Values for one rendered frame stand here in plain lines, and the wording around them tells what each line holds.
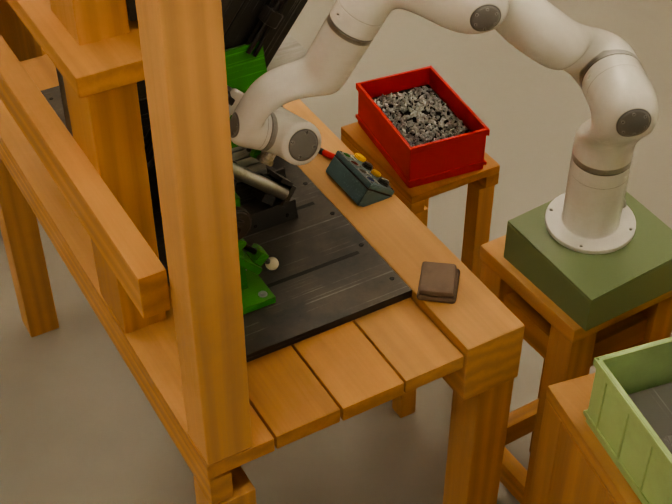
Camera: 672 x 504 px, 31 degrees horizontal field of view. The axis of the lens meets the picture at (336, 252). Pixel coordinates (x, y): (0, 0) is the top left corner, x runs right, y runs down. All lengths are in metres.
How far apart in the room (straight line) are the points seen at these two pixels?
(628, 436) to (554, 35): 0.73
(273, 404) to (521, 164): 2.28
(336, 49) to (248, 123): 0.21
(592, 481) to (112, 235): 1.03
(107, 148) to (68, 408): 1.50
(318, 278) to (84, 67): 0.77
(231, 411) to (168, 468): 1.24
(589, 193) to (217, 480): 0.93
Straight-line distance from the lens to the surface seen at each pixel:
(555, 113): 4.65
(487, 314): 2.42
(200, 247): 1.82
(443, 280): 2.44
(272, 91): 2.15
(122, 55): 1.98
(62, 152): 2.24
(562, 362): 2.58
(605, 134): 2.28
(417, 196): 2.87
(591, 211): 2.48
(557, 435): 2.47
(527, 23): 2.16
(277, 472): 3.29
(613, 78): 2.28
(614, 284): 2.47
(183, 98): 1.66
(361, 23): 2.08
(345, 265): 2.51
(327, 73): 2.14
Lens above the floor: 2.55
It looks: 41 degrees down
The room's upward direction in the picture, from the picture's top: straight up
